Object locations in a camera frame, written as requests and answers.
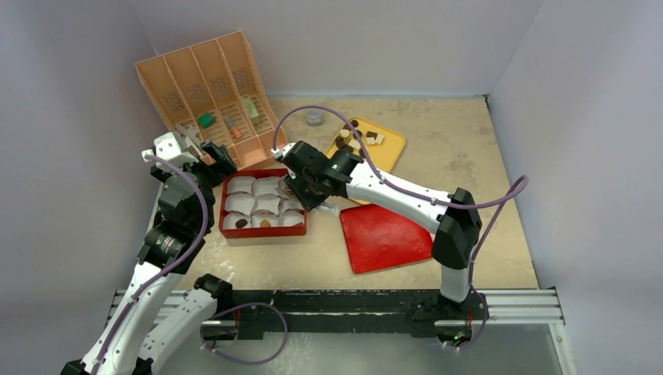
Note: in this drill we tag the yellow tray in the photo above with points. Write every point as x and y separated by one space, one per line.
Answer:
384 150

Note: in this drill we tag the small clear cup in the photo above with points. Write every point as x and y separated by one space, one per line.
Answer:
314 117

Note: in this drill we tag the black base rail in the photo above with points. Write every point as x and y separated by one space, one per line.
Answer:
418 313

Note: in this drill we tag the orange handled cutter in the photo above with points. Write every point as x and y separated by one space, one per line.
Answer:
232 127

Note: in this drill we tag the metal tongs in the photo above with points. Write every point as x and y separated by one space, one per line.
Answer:
297 189

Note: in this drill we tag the red box lid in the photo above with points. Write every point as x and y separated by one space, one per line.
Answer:
378 239

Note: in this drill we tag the dark chocolate piece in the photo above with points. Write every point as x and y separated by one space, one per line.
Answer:
239 224

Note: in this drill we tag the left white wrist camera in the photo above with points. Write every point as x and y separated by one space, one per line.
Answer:
173 148

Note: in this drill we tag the pale green sticky notes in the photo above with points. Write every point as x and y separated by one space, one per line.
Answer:
251 110

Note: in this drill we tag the white chocolate piece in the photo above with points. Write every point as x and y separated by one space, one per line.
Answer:
355 144

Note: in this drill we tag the green eraser block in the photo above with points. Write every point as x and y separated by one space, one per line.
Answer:
206 120

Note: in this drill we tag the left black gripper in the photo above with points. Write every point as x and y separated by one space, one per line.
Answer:
218 171

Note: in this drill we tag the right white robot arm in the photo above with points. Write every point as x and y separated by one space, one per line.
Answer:
452 219

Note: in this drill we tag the red chocolate box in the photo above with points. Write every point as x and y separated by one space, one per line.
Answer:
253 195

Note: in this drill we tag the metal bracket plate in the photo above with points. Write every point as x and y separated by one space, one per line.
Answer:
190 131

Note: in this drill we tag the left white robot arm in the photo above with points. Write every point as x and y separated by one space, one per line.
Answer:
132 341

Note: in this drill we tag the peach desk organizer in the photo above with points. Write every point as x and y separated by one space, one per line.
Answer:
213 77

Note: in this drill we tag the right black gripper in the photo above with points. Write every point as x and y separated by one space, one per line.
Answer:
304 191

